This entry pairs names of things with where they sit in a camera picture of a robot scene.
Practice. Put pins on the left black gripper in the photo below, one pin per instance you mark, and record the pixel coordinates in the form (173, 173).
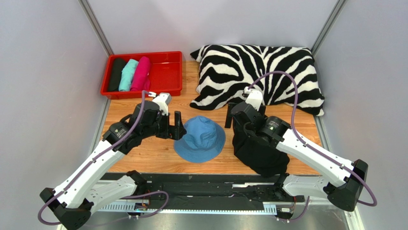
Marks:
(177, 131)

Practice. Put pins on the blue bucket hat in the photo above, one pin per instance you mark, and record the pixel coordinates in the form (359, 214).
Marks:
(203, 141)

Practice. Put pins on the rolled black shirt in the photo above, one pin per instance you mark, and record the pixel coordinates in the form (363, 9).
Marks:
(116, 74)

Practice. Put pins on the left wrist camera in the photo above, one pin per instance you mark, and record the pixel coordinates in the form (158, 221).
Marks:
(163, 100)

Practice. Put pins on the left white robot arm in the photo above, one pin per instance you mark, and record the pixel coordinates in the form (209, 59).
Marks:
(75, 200)

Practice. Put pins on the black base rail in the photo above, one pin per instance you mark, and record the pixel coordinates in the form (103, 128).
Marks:
(237, 194)

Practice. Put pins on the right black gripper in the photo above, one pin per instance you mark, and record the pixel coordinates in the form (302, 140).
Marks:
(237, 111)

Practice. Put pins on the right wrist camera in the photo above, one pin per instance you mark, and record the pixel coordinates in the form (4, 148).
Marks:
(254, 98)

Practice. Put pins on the rolled teal shirt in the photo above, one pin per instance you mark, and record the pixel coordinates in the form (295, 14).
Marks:
(127, 75)

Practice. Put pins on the red plastic bin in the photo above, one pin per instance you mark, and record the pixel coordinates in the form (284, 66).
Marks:
(165, 74)

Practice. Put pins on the zebra print pillow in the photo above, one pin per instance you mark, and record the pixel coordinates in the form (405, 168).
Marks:
(226, 70)

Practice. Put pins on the black t shirt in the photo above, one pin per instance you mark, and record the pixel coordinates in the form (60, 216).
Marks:
(263, 160)

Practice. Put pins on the rolled pink shirt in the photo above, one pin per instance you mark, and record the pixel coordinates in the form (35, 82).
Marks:
(141, 79)

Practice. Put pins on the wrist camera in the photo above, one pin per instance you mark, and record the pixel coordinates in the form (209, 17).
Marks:
(254, 98)
(163, 100)

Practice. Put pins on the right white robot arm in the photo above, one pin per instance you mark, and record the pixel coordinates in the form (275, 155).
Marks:
(265, 144)

